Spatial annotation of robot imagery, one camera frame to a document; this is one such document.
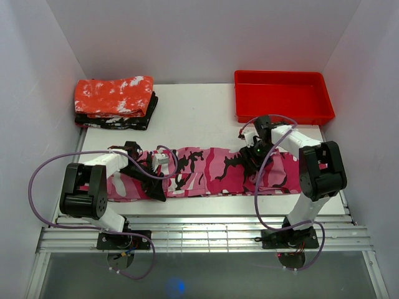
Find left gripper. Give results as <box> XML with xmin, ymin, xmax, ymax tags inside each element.
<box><xmin>117</xmin><ymin>163</ymin><xmax>165</xmax><ymax>203</ymax></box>

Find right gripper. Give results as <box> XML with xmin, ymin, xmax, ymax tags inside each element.
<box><xmin>239</xmin><ymin>141</ymin><xmax>276</xmax><ymax>177</ymax></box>

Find pink camo trousers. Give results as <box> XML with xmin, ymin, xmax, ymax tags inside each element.
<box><xmin>107</xmin><ymin>147</ymin><xmax>300</xmax><ymax>202</ymax></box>

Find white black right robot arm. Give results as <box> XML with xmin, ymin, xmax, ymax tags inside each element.
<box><xmin>239</xmin><ymin>114</ymin><xmax>347</xmax><ymax>247</ymax></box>

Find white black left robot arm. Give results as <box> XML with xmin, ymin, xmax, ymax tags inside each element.
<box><xmin>59</xmin><ymin>141</ymin><xmax>169</xmax><ymax>249</ymax></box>

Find black camo folded trousers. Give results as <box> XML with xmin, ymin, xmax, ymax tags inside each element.
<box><xmin>75</xmin><ymin>92</ymin><xmax>158</xmax><ymax>131</ymax></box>

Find orange white folded trousers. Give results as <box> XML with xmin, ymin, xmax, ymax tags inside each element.
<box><xmin>74</xmin><ymin>76</ymin><xmax>154</xmax><ymax>118</ymax></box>

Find red plastic tray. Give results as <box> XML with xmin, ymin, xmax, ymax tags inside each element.
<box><xmin>234</xmin><ymin>70</ymin><xmax>335</xmax><ymax>126</ymax></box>

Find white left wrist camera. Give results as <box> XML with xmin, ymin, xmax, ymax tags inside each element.
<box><xmin>151</xmin><ymin>153</ymin><xmax>170</xmax><ymax>169</ymax></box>

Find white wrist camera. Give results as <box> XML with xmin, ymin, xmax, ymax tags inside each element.
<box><xmin>238</xmin><ymin>130</ymin><xmax>259</xmax><ymax>148</ymax></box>
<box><xmin>151</xmin><ymin>153</ymin><xmax>170</xmax><ymax>169</ymax></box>

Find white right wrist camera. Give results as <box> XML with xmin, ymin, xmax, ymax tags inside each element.
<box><xmin>238</xmin><ymin>130</ymin><xmax>259</xmax><ymax>148</ymax></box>

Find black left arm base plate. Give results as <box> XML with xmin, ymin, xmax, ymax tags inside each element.
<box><xmin>96</xmin><ymin>232</ymin><xmax>150</xmax><ymax>250</ymax></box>

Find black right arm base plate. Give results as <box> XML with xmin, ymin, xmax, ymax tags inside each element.
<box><xmin>258</xmin><ymin>227</ymin><xmax>319</xmax><ymax>249</ymax></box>

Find aluminium rail frame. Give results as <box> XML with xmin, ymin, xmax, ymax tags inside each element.
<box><xmin>24</xmin><ymin>127</ymin><xmax>390</xmax><ymax>299</ymax></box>

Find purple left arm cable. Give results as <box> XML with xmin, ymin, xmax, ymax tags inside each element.
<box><xmin>27</xmin><ymin>145</ymin><xmax>179</xmax><ymax>280</ymax></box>

